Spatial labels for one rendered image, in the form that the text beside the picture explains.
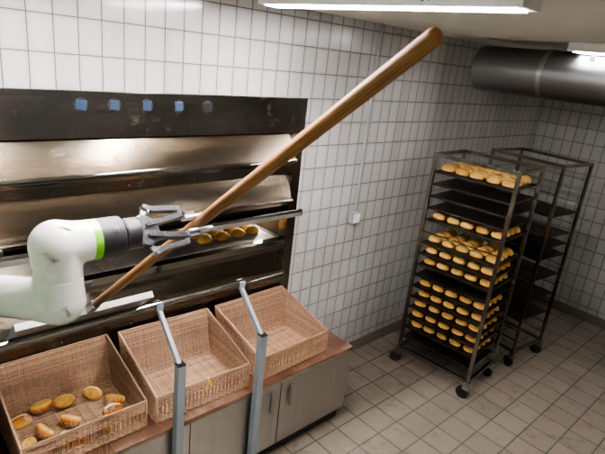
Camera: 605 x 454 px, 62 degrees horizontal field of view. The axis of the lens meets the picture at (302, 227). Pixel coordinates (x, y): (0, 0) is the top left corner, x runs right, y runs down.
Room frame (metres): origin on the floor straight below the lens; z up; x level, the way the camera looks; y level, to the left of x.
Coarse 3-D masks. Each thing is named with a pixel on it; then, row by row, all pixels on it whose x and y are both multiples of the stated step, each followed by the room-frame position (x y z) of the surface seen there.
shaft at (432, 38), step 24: (408, 48) 0.81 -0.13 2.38; (432, 48) 0.79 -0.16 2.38; (384, 72) 0.83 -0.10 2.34; (360, 96) 0.87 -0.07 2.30; (336, 120) 0.91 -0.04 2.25; (288, 144) 0.98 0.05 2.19; (264, 168) 1.03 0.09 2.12; (240, 192) 1.09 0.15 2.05; (168, 240) 1.32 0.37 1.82; (144, 264) 1.42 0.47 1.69; (120, 288) 1.58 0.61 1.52
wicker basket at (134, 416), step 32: (64, 352) 2.14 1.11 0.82; (96, 352) 2.25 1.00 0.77; (0, 384) 1.93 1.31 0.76; (32, 384) 2.01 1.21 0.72; (64, 384) 2.10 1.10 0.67; (96, 384) 2.20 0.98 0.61; (128, 384) 2.11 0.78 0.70; (0, 416) 1.82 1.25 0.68; (32, 416) 1.94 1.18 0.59; (96, 416) 1.99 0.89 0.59; (128, 416) 1.91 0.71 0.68; (32, 448) 1.62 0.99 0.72; (64, 448) 1.77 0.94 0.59
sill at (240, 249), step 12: (264, 240) 3.09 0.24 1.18; (276, 240) 3.12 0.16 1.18; (204, 252) 2.77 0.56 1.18; (216, 252) 2.79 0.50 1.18; (228, 252) 2.84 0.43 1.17; (240, 252) 2.91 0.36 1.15; (156, 264) 2.53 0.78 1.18; (168, 264) 2.56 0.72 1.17; (180, 264) 2.61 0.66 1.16; (192, 264) 2.67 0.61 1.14; (84, 276) 2.30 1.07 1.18; (96, 276) 2.31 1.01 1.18; (108, 276) 2.33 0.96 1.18; (120, 276) 2.37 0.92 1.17
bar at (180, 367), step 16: (208, 288) 2.32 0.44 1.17; (224, 288) 2.38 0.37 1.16; (240, 288) 2.45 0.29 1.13; (144, 304) 2.08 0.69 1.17; (160, 304) 2.12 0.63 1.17; (96, 320) 1.92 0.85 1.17; (160, 320) 2.09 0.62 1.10; (256, 320) 2.35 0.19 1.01; (32, 336) 1.74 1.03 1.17; (48, 336) 1.78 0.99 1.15; (176, 352) 2.01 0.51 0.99; (256, 352) 2.31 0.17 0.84; (176, 368) 1.96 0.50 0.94; (256, 368) 2.30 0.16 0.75; (176, 384) 1.96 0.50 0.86; (256, 384) 2.29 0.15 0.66; (176, 400) 1.95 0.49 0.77; (256, 400) 2.28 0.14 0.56; (176, 416) 1.95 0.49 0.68; (256, 416) 2.29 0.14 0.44; (176, 432) 1.95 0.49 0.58; (256, 432) 2.30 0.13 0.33; (176, 448) 1.95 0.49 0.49; (256, 448) 2.31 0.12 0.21
